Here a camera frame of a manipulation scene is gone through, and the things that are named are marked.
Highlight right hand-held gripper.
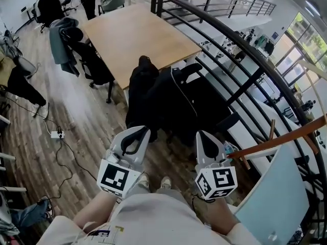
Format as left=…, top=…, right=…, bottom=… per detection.
left=194, top=130, right=238, bottom=201

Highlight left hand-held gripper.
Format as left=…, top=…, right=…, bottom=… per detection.
left=96, top=125, right=152, bottom=199

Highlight black swivel chair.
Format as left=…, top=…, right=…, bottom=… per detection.
left=153, top=62, right=241, bottom=148

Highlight black jacket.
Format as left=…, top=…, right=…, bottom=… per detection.
left=125, top=56, right=200, bottom=142

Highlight person's left forearm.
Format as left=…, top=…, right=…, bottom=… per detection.
left=73, top=190, right=123, bottom=229

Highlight person's right forearm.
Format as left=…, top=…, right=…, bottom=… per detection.
left=201, top=198, right=241, bottom=236

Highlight black headrest office chair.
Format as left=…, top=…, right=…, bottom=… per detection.
left=60, top=27, right=115, bottom=104

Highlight grey trash bin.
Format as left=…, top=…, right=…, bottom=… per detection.
left=222, top=140, right=241, bottom=158

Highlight person's left shoe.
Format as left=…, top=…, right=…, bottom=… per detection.
left=139, top=173, right=150, bottom=188

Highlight person's shoe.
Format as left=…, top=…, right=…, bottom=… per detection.
left=139, top=173, right=150, bottom=188
left=160, top=176, right=173, bottom=190

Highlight person's right shoe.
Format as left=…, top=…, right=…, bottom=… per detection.
left=160, top=176, right=173, bottom=190

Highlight person's grey trousers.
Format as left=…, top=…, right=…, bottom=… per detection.
left=125, top=180, right=187, bottom=209

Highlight wooden coat rack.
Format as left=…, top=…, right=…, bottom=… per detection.
left=226, top=115, right=327, bottom=173

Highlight white power strip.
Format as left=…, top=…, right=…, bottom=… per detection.
left=50, top=128, right=66, bottom=139

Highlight black metal railing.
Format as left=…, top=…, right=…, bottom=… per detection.
left=150, top=0, right=327, bottom=224

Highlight light blue board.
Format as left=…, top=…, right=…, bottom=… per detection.
left=234, top=144, right=311, bottom=245

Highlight person's white T-shirt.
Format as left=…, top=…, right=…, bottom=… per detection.
left=37, top=192, right=259, bottom=245

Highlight light wooden table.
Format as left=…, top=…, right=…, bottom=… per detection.
left=81, top=3, right=203, bottom=107

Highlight grey armchair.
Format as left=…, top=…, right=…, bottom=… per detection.
left=98, top=0, right=126, bottom=16

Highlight black floor cable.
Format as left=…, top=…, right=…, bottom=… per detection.
left=37, top=136, right=99, bottom=206

